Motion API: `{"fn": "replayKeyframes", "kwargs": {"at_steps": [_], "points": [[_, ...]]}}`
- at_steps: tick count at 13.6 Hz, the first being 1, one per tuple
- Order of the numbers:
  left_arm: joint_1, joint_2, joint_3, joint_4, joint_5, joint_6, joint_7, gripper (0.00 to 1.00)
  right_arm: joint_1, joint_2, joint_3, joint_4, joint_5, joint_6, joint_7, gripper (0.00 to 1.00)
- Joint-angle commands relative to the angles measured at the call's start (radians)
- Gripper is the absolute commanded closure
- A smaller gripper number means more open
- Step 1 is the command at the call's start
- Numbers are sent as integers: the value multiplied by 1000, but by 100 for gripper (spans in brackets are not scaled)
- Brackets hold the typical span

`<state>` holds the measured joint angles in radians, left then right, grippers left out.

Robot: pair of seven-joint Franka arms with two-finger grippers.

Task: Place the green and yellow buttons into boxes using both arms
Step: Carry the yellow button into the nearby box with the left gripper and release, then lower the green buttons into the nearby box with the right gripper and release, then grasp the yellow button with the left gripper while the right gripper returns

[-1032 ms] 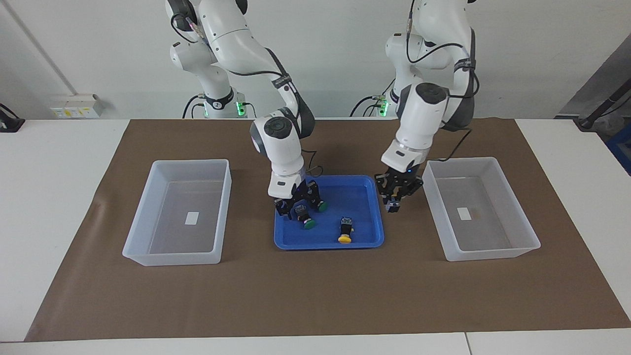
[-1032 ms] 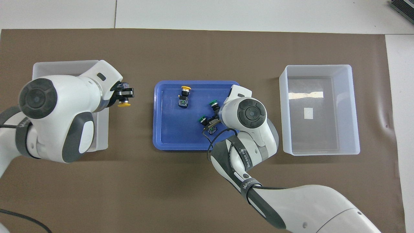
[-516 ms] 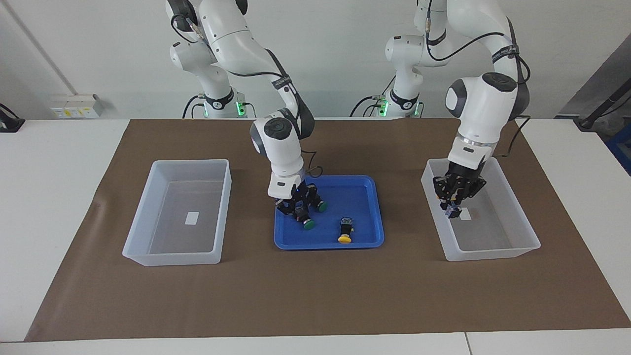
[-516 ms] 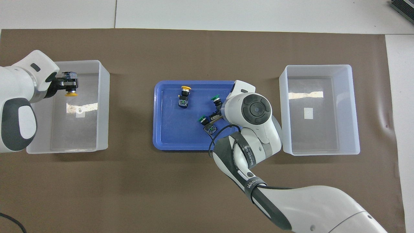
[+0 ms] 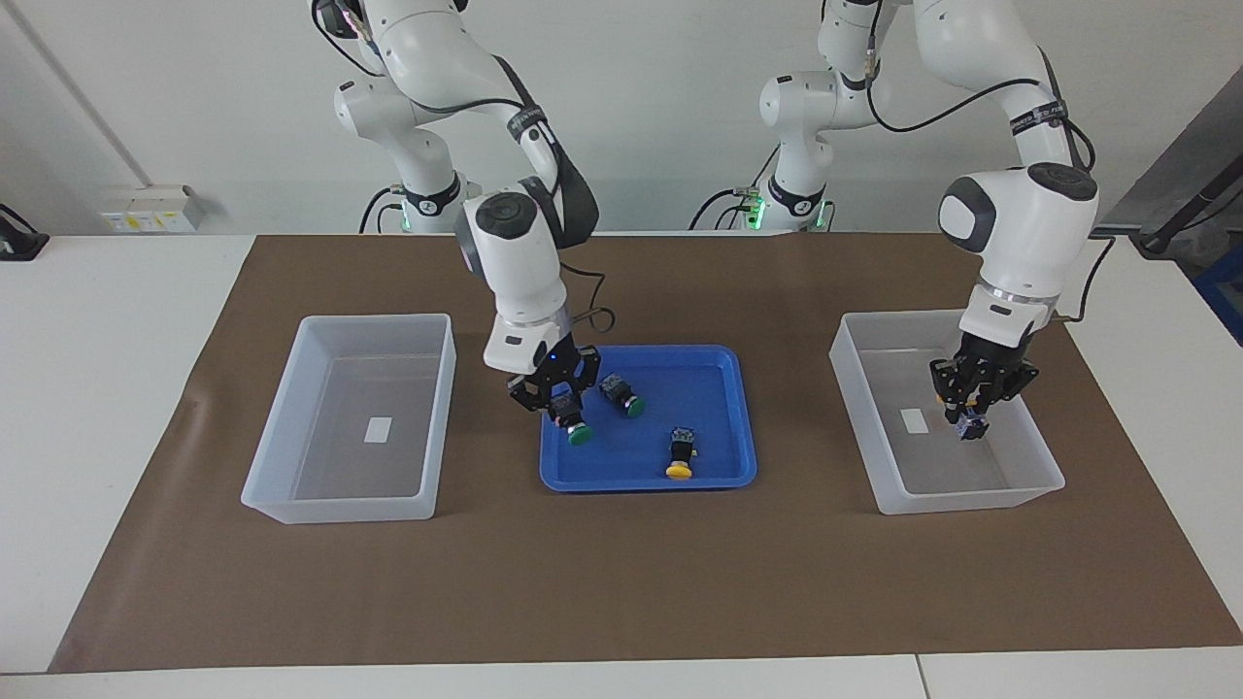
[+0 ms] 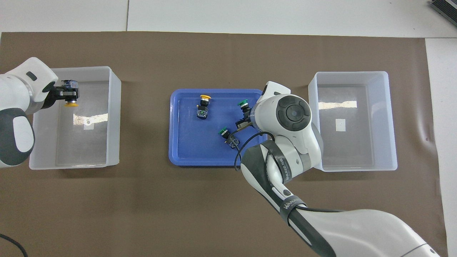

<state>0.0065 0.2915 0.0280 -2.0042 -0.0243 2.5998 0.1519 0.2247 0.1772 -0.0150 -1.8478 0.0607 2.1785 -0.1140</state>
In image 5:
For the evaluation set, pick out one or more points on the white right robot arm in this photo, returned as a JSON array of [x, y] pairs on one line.
[[515, 262]]

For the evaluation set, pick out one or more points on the brown table mat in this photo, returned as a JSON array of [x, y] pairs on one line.
[[621, 582]]

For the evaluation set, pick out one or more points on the blue plastic tray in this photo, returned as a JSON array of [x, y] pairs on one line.
[[631, 466]]

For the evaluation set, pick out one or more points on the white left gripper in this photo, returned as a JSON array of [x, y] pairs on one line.
[[1005, 318]]

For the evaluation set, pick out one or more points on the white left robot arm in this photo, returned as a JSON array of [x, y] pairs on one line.
[[1029, 233]]

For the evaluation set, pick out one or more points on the blue crate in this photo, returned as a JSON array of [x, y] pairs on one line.
[[1224, 291]]

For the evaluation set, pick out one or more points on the black metal bar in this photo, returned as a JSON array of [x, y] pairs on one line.
[[1194, 204]]

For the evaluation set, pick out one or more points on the white wall outlet box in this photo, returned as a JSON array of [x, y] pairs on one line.
[[155, 209]]

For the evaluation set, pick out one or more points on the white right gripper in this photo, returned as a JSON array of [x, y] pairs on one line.
[[524, 342]]

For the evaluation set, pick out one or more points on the yellow push button switch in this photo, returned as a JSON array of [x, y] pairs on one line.
[[680, 471], [971, 427]]

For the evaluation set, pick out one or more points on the small white paper label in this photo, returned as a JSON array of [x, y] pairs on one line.
[[378, 430], [913, 420]]

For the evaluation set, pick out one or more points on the black desk stand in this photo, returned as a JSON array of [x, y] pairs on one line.
[[19, 243]]

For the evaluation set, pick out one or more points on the translucent white plastic box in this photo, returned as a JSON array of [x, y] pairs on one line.
[[340, 471], [971, 485]]

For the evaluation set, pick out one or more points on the green push button switch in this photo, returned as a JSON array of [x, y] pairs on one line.
[[580, 435], [617, 388]]

